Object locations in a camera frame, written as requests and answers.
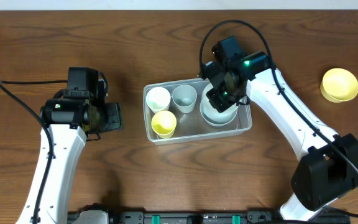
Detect grey plastic bowl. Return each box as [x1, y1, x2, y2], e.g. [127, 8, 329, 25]
[200, 84, 238, 127]

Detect grey plastic cup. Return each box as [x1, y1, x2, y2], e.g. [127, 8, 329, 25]
[172, 85, 198, 114]

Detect white plastic cup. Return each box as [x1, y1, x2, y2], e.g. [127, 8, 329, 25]
[145, 87, 171, 113]

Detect yellow plastic cup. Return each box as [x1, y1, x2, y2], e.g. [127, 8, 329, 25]
[151, 111, 177, 139]

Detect clear plastic storage box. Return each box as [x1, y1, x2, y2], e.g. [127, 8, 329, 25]
[143, 78, 252, 145]

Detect yellow plastic bowl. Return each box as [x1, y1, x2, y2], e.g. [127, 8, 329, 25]
[320, 68, 358, 103]

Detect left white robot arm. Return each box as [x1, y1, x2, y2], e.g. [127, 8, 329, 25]
[18, 67, 124, 223]

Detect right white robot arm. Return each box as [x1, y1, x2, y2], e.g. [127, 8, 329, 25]
[201, 37, 358, 221]

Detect left black cable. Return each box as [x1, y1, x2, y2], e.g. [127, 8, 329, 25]
[0, 71, 109, 224]

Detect black cable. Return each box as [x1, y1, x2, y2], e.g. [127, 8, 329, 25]
[0, 71, 109, 224]
[198, 19, 358, 218]

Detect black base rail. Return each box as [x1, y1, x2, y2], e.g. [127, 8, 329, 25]
[67, 203, 351, 224]

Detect right black cable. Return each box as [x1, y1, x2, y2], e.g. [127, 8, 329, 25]
[198, 19, 358, 218]

